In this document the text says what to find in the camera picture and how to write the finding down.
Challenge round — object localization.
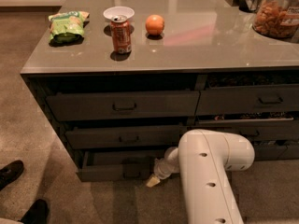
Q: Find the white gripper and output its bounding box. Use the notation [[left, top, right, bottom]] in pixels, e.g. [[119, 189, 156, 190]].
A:
[[146, 159, 179, 188]]

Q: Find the grey drawer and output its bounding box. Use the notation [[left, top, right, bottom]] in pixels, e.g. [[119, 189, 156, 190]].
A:
[[65, 125, 185, 149], [194, 119, 299, 141], [78, 149, 164, 182], [254, 145, 287, 161], [46, 91, 199, 121], [196, 85, 299, 116]]

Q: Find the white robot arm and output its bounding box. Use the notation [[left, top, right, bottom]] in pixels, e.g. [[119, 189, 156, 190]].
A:
[[147, 129, 255, 224]]

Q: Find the grey counter cabinet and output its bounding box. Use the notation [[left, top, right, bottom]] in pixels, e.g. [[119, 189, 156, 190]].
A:
[[21, 0, 299, 169]]

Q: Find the orange fruit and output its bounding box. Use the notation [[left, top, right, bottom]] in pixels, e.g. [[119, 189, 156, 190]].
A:
[[145, 15, 164, 35]]

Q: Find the orange soda can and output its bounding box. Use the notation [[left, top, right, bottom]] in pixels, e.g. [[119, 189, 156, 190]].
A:
[[110, 15, 132, 54]]

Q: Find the white bowl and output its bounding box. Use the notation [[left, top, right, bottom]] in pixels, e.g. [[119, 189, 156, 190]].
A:
[[103, 7, 135, 21]]

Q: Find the green chip bag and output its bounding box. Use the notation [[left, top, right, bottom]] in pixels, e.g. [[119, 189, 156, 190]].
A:
[[49, 11, 90, 44]]

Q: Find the clear jar of snacks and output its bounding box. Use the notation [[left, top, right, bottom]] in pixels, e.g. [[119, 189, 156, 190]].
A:
[[253, 0, 299, 39]]

